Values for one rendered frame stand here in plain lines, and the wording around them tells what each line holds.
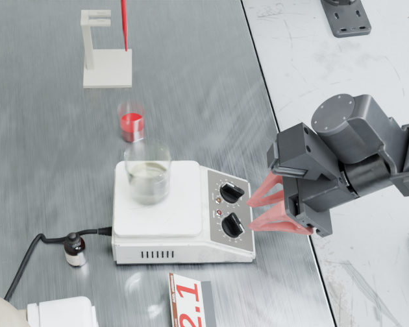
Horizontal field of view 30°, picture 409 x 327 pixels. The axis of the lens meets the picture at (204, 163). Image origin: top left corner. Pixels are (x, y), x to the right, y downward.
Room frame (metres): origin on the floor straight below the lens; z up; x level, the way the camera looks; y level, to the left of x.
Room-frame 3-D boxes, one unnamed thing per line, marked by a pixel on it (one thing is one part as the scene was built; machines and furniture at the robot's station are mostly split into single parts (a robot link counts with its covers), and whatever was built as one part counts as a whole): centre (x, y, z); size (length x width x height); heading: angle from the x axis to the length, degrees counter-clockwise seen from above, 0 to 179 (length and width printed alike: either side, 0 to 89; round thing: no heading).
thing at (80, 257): (0.48, 0.17, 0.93); 0.03 x 0.03 x 0.07
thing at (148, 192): (0.55, 0.08, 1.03); 0.07 x 0.06 x 0.08; 133
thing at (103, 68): (0.84, 0.17, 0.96); 0.08 x 0.08 x 0.13; 6
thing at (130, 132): (0.71, 0.12, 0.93); 0.04 x 0.04 x 0.06
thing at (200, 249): (0.54, 0.04, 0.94); 0.22 x 0.13 x 0.08; 95
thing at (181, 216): (0.54, 0.06, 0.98); 0.12 x 0.12 x 0.01; 5
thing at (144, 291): (0.43, 0.07, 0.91); 0.06 x 0.06 x 0.02
